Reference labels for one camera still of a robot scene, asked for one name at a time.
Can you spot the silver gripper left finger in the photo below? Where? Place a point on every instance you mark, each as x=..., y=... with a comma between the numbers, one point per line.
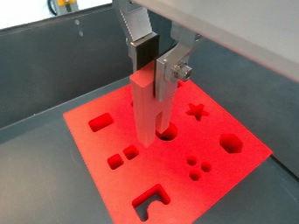
x=141, y=40

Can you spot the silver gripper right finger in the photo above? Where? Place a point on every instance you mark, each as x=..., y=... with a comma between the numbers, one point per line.
x=170, y=65

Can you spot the pink double-square peg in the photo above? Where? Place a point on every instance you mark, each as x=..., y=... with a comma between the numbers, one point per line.
x=152, y=114

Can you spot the red foam shape board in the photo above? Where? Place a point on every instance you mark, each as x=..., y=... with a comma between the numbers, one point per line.
x=165, y=183

